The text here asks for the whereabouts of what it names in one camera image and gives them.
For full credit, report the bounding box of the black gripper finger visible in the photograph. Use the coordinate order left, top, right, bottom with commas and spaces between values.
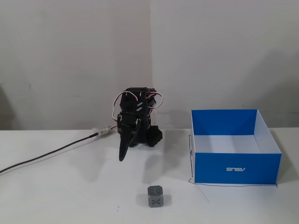
123, 118, 141, 161
118, 126, 132, 162

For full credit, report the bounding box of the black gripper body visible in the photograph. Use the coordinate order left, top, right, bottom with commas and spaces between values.
116, 111, 150, 147

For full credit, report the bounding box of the gray lettered cube block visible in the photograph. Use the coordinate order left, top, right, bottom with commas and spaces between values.
147, 185, 168, 208

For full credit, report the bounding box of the blue and white cardboard box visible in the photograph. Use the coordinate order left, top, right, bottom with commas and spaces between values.
188, 109, 283, 185

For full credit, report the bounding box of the white red servo wire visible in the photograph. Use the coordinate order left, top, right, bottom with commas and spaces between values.
111, 91, 139, 122
144, 91, 165, 111

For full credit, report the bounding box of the white cable connector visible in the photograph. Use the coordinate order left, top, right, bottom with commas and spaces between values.
92, 126, 112, 137

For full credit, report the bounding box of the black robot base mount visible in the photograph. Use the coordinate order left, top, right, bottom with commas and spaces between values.
146, 125, 163, 148

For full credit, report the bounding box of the black power cable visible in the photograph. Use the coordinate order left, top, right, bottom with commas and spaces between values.
0, 133, 99, 175

